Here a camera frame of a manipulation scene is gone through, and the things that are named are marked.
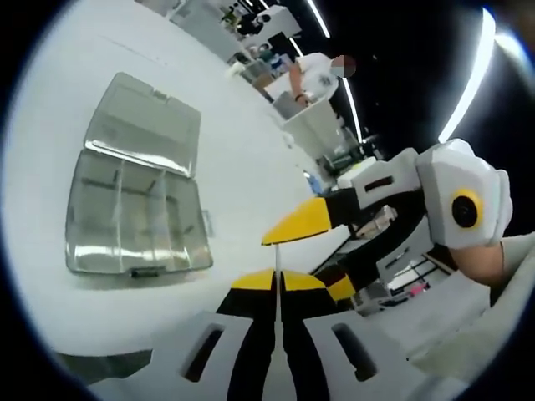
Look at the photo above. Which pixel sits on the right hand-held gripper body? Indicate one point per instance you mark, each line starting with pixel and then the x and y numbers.
pixel 443 184

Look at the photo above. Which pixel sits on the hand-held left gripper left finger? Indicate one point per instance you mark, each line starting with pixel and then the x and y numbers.
pixel 234 334

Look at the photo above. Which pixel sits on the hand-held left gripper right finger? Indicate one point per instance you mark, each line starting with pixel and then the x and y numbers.
pixel 326 342

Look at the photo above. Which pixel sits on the clear grey guide fixture box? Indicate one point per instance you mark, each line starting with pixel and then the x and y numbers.
pixel 138 125

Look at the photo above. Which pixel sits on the white upright panel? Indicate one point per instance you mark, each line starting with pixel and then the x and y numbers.
pixel 311 125

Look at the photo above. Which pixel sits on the person's light grey shirt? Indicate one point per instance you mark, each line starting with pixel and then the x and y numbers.
pixel 518 267

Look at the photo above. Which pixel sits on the white paper cup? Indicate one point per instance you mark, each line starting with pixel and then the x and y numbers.
pixel 235 70

